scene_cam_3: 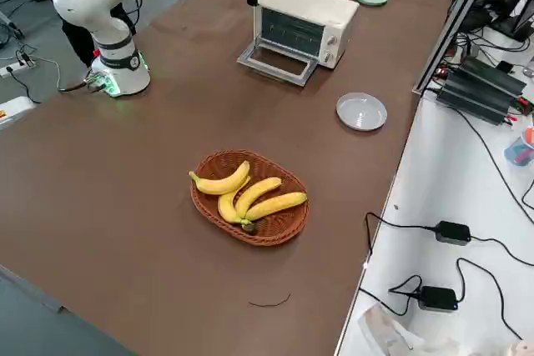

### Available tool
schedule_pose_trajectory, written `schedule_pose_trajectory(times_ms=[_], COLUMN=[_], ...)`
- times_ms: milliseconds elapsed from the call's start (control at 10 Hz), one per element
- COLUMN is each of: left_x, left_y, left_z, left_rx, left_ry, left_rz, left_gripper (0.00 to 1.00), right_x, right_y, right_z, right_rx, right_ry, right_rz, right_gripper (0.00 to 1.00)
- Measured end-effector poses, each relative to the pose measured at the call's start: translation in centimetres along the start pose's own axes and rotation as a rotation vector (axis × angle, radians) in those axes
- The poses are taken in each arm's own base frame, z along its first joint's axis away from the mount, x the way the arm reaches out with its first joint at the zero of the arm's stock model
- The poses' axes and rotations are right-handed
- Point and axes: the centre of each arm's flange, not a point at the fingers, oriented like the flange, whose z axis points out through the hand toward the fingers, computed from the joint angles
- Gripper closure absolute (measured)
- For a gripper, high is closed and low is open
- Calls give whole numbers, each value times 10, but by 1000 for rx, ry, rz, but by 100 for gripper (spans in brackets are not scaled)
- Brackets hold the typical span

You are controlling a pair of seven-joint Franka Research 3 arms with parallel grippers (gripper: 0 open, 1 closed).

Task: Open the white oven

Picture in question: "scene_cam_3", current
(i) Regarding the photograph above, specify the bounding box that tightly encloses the yellow banana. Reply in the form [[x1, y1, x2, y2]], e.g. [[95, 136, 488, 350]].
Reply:
[[234, 177, 284, 218], [188, 160, 251, 196], [244, 191, 309, 223], [216, 176, 252, 226]]

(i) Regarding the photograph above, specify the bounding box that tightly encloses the aluminium frame post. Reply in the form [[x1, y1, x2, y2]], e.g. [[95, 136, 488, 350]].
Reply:
[[411, 0, 504, 94]]

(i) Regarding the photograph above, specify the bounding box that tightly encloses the white toaster oven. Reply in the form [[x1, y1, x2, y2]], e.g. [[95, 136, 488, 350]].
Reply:
[[236, 0, 360, 89]]

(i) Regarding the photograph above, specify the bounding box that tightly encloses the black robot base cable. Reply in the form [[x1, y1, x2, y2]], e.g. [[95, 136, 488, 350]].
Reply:
[[57, 76, 99, 93]]

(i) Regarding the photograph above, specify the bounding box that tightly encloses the clear cup with pens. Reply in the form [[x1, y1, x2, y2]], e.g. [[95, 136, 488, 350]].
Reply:
[[503, 124, 534, 169]]

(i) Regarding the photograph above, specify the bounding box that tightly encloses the black power adapter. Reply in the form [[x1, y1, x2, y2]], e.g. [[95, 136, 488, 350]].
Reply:
[[435, 220, 472, 245], [418, 284, 458, 313]]

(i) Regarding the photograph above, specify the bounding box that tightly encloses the grey round plate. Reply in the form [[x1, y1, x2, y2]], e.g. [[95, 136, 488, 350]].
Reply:
[[335, 92, 389, 134]]

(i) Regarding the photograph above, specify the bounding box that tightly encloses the thin dark twig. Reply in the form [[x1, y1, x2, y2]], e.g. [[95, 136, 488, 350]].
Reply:
[[248, 292, 292, 308]]

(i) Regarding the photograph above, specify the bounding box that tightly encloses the white side table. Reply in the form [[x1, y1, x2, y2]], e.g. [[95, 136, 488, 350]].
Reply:
[[333, 76, 534, 356]]

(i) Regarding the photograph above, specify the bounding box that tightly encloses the white power strip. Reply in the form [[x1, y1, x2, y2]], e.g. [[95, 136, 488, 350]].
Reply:
[[0, 62, 38, 78]]

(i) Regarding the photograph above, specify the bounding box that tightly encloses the clear plastic bag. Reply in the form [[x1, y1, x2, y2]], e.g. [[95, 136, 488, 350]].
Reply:
[[357, 301, 534, 356]]

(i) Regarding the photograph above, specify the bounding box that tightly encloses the black finned power supply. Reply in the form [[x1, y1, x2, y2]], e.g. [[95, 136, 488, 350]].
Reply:
[[448, 55, 529, 98], [436, 76, 514, 126]]

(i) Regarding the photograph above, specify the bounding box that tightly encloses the brown wicker basket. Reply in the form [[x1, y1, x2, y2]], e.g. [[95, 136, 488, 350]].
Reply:
[[189, 148, 310, 247]]

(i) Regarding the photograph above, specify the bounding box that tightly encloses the white metal mount plate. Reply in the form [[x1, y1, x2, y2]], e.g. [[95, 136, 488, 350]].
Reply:
[[0, 96, 37, 132]]

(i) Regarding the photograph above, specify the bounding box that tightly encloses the black power supply cable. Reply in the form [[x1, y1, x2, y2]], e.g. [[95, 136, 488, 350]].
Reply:
[[454, 108, 534, 223]]

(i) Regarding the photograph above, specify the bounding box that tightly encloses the black adapter cable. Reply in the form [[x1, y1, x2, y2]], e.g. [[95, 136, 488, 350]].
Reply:
[[365, 210, 439, 268]]

